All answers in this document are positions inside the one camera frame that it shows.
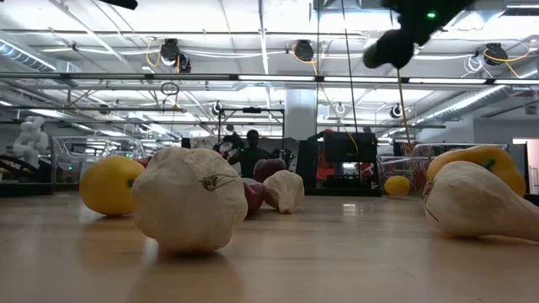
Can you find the yellow lemon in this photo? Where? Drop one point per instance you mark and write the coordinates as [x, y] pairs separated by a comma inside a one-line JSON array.
[[397, 185], [107, 185]]

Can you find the yellow bell pepper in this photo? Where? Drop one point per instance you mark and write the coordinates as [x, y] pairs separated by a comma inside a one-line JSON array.
[[505, 168]]

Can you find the white garlic bulb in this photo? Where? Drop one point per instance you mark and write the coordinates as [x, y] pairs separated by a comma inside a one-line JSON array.
[[286, 191], [471, 206], [185, 206]]

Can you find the dark red apple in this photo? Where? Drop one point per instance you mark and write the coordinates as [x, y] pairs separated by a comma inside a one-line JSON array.
[[269, 168]]

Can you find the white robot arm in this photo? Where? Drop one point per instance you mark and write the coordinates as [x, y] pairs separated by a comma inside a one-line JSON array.
[[30, 141]]

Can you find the small black ceiling reel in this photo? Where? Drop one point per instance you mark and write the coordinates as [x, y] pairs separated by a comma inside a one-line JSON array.
[[217, 108], [396, 110]]

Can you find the clear plastic basket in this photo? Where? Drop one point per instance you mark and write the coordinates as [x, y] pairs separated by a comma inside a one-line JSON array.
[[84, 141], [459, 145]]

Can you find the black perforated computer box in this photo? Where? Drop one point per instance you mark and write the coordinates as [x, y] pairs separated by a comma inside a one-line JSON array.
[[349, 147]]

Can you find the black upright panel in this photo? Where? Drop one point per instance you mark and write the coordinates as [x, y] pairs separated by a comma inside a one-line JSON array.
[[309, 164], [186, 143]]

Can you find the person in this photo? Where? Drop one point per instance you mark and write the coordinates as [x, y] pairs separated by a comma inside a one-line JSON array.
[[252, 157]]

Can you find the colourful patterned poster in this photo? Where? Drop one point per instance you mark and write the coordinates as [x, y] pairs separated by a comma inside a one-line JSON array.
[[204, 141]]

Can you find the ceiling light rail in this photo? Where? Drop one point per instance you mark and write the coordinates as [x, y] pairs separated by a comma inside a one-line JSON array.
[[273, 78]]

